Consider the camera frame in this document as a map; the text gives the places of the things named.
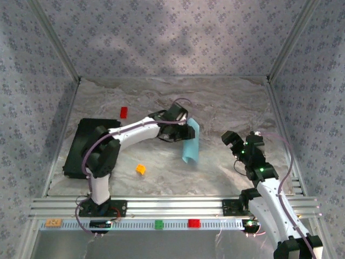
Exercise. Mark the black hard case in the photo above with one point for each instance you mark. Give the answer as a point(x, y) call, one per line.
point(78, 140)

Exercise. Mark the wide aluminium frame beam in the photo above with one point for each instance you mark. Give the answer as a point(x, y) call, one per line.
point(175, 206)

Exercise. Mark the orange toy brick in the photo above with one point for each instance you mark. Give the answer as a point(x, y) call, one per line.
point(140, 169)

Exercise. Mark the small black circuit board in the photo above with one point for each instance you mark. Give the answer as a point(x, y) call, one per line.
point(250, 224)
point(99, 224)

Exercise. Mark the aluminium table edge rail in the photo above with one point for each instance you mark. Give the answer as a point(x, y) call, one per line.
point(175, 77)
point(64, 121)
point(283, 121)

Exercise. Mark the green toy brick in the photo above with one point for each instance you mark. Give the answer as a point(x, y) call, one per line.
point(159, 224)

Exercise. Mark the orange flat toy plate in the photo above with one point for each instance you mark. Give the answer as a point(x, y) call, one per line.
point(53, 222)

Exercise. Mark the aluminium frame post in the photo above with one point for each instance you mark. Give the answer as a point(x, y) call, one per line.
point(290, 40)
point(58, 40)

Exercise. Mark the light blue paper sheet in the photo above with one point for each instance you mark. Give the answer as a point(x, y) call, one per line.
point(191, 151)

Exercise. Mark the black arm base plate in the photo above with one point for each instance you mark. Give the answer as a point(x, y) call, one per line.
point(229, 207)
point(121, 207)

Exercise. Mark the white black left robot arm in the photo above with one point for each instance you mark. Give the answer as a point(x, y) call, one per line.
point(134, 132)

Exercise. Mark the wide red toy brick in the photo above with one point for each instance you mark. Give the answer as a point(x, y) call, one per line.
point(194, 223)

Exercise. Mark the small red toy brick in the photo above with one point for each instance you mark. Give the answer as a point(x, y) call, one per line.
point(124, 112)

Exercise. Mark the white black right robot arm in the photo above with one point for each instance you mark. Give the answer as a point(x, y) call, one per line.
point(272, 199)

